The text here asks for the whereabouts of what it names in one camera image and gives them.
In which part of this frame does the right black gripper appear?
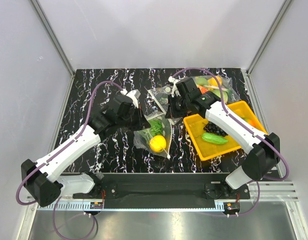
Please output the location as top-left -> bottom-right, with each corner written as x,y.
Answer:
166,93 -> 190,119

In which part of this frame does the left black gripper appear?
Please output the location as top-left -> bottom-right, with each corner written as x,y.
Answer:
117,104 -> 151,132

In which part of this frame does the green fake bok choy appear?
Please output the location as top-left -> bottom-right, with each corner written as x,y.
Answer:
146,119 -> 163,136

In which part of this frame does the clear zip bag with mushroom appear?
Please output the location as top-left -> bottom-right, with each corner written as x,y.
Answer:
148,86 -> 170,114

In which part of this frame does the clear zip bag with lemon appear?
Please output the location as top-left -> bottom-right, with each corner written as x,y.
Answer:
134,114 -> 173,159

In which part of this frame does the yellow fake lemon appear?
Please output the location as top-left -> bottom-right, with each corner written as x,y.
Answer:
149,135 -> 167,153

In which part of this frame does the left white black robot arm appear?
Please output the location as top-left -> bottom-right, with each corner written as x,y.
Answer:
21,90 -> 150,207

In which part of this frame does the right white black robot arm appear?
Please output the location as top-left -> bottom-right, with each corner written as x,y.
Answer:
166,77 -> 279,198

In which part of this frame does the black fake grape bunch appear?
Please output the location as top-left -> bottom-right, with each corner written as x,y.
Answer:
203,121 -> 227,137

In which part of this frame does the green fake bitter gourd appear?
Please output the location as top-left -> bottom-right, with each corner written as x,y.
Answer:
201,132 -> 228,145

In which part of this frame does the clear bag of fake fruit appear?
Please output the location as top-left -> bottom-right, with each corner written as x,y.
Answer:
193,73 -> 239,104

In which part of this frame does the left small connector board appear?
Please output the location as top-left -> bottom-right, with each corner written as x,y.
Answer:
90,200 -> 104,209

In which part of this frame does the small connector board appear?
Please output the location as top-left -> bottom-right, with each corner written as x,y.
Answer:
224,202 -> 240,213
90,200 -> 104,209

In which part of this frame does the right small connector board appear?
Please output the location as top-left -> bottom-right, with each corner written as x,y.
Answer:
224,202 -> 240,213

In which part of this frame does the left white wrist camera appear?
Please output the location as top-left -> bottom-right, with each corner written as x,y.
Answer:
120,89 -> 141,108

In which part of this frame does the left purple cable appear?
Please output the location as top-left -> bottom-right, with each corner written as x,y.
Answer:
16,80 -> 127,239

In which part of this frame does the purple cable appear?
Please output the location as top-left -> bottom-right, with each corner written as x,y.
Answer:
171,67 -> 291,217
16,80 -> 127,239

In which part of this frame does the slotted white cable duct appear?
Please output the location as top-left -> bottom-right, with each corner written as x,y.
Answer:
38,199 -> 224,212

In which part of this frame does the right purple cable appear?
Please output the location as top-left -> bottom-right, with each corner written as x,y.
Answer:
171,67 -> 291,217

